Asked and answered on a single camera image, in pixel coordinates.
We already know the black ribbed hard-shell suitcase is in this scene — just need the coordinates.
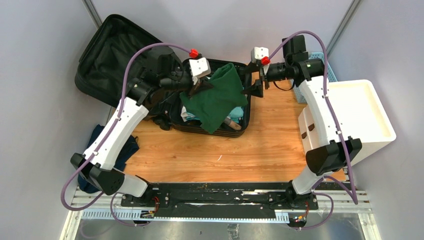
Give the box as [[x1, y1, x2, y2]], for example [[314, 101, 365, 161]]
[[75, 14, 252, 138]]

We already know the dark green garment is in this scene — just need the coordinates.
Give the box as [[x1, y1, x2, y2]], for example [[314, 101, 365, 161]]
[[179, 62, 248, 134]]

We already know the light blue plastic basket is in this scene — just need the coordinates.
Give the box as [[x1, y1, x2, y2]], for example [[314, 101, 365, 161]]
[[289, 52, 338, 104]]

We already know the white three-drawer storage unit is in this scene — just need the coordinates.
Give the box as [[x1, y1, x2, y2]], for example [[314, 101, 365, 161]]
[[298, 77, 397, 165]]

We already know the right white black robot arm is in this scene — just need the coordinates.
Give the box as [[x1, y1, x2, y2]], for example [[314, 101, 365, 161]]
[[242, 30, 363, 209]]

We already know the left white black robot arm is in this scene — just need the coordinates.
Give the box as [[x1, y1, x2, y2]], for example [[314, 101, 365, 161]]
[[69, 43, 212, 207]]

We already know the light teal folded garment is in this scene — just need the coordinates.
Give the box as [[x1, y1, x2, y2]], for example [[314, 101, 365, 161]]
[[188, 106, 244, 123]]

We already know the white folded garment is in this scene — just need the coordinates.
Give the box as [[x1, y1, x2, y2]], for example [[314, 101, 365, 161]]
[[180, 106, 191, 122]]

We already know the dark blue cloth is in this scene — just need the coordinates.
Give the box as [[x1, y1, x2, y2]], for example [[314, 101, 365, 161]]
[[77, 124, 140, 194]]

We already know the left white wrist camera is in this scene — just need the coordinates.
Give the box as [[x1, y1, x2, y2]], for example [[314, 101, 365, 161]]
[[188, 57, 212, 78]]

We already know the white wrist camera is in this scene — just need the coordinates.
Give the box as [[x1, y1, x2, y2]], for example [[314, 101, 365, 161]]
[[188, 57, 212, 78], [250, 46, 271, 74]]

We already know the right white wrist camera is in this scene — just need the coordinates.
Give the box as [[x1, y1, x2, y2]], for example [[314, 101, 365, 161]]
[[250, 46, 271, 74]]

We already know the right aluminium frame post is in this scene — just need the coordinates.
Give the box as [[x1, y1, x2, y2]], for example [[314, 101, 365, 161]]
[[326, 0, 362, 55]]

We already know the aluminium frame post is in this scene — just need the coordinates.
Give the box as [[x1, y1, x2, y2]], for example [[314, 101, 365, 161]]
[[82, 0, 103, 29], [326, 0, 362, 55]]

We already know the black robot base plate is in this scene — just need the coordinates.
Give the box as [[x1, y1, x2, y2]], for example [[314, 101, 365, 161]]
[[120, 182, 319, 220]]

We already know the left aluminium frame post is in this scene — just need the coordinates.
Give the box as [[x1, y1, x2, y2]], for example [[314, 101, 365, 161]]
[[82, 0, 103, 29]]

